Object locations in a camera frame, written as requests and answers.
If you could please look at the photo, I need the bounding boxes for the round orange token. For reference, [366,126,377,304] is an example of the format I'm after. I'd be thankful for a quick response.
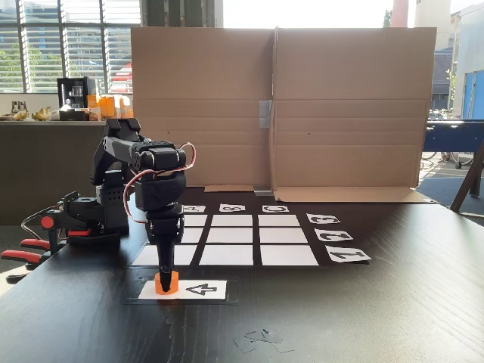
[154,272,180,300]

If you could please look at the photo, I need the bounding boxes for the white nine-square grid sheet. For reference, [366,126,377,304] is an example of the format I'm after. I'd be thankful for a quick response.
[128,211,328,269]

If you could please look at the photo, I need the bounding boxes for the white arrow paper sheet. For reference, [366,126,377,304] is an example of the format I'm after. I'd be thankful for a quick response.
[138,279,228,301]

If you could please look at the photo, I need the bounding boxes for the black clamp red trigger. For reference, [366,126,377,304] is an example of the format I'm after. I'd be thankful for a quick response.
[66,226,122,249]

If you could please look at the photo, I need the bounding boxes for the orange cartons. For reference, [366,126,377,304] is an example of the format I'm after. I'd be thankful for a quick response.
[86,94,135,121]

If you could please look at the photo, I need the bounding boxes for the dark counter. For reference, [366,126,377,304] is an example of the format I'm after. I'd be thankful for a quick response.
[0,119,133,226]

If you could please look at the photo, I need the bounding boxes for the black coffee machine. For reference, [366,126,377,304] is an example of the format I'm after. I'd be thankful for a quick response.
[56,76,98,122]

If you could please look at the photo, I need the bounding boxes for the brown cardboard panel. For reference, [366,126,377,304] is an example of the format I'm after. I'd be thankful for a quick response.
[130,25,276,194]
[271,25,439,204]

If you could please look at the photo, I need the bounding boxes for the grey tape on cardboard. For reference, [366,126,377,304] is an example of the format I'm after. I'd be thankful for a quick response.
[259,99,273,130]

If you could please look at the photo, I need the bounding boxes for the paper sheet number 3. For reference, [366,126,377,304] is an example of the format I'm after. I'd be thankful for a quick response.
[306,213,342,225]

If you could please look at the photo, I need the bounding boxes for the paper sheet number 2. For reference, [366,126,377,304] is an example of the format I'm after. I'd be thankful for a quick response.
[314,227,355,242]

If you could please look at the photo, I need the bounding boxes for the paper sheet number 1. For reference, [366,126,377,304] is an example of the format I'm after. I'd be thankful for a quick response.
[324,245,373,263]

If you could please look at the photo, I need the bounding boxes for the brown wooden leg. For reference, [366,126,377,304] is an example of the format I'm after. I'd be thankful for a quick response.
[449,141,484,213]

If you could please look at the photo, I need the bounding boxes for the thin grey cable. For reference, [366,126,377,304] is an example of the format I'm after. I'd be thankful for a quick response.
[20,206,64,240]

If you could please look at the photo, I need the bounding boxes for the black clamp red handles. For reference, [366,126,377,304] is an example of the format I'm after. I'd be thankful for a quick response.
[0,215,67,284]

